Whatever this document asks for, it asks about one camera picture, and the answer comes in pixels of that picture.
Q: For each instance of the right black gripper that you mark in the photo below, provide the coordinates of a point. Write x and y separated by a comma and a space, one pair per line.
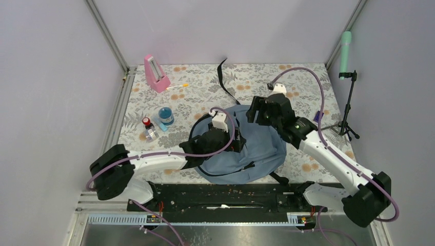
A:
258, 103

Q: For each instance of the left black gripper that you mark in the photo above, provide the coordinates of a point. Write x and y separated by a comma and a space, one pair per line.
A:
237, 144

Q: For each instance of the blue-grey student backpack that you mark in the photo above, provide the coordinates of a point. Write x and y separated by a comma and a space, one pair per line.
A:
263, 153

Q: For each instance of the blue lidded round jar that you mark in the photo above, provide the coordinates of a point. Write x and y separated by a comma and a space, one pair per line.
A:
166, 116

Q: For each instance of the red capped small bottle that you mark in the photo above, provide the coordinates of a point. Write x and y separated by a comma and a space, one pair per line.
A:
150, 132

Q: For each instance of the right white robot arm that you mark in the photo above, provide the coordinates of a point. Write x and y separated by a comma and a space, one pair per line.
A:
364, 195

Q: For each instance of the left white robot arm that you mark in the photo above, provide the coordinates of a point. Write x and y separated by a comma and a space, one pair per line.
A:
114, 173

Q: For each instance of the small purple eraser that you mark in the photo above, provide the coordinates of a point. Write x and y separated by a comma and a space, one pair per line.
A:
317, 116

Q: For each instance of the black microphone tripod stand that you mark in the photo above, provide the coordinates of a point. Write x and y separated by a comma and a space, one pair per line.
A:
342, 128

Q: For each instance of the white orange pen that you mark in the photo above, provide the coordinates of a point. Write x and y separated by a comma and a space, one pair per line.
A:
177, 86

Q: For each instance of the light blue glue stick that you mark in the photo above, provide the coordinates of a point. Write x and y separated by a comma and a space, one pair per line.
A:
159, 123

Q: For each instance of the floral table mat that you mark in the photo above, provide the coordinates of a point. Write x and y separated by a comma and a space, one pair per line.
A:
308, 88

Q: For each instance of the mint green microphone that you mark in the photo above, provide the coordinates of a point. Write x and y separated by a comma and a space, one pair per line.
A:
345, 45

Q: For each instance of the pink metronome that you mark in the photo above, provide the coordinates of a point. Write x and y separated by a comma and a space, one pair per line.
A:
156, 78

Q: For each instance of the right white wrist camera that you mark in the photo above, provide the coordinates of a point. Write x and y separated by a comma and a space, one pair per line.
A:
276, 88

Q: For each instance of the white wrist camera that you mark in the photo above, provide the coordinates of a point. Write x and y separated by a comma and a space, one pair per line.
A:
219, 120
276, 88

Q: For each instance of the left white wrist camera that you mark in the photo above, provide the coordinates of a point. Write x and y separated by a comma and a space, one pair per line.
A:
219, 120

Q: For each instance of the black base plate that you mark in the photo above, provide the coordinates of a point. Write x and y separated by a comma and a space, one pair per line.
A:
257, 197

